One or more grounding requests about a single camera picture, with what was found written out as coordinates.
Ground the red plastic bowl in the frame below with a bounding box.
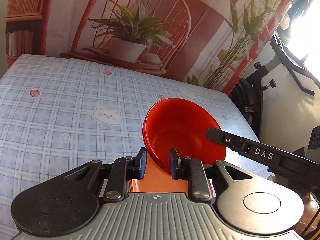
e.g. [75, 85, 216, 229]
[142, 98, 226, 173]

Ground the blue plaid bedsheet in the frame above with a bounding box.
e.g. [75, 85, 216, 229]
[1, 54, 257, 239]

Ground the black exercise bike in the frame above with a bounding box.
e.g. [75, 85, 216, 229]
[229, 32, 319, 137]

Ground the printed room backdrop cloth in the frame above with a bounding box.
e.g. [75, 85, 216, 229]
[5, 0, 293, 94]

